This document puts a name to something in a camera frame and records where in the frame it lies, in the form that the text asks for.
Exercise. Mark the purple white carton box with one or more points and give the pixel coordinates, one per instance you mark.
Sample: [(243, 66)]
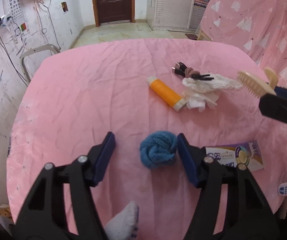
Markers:
[(247, 153)]

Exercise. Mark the cream comb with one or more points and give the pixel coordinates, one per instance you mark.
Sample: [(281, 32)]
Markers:
[(256, 85)]

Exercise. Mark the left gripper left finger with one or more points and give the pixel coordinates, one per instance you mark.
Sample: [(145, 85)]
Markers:
[(42, 216)]

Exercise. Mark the orange thread spool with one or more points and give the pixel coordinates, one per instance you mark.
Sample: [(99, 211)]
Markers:
[(170, 97)]

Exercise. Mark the white louvered wardrobe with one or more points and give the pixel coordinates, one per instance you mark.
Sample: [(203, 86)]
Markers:
[(169, 14)]

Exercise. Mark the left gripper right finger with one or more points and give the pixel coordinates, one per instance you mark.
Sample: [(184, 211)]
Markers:
[(248, 214)]

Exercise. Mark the white knitted glove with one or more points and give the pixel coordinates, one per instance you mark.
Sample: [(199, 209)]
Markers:
[(124, 225)]

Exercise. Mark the blue sock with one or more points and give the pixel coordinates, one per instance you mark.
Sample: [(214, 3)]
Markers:
[(158, 149)]

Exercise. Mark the brown wooden door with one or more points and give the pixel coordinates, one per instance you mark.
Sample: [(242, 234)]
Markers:
[(112, 11)]

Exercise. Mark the white tissue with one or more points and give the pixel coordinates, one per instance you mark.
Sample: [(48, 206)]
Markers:
[(200, 93)]

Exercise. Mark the eye chart poster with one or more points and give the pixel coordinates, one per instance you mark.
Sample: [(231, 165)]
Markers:
[(16, 11)]

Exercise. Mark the pink bed sheet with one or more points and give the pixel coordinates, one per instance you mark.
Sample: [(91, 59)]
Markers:
[(76, 97)]

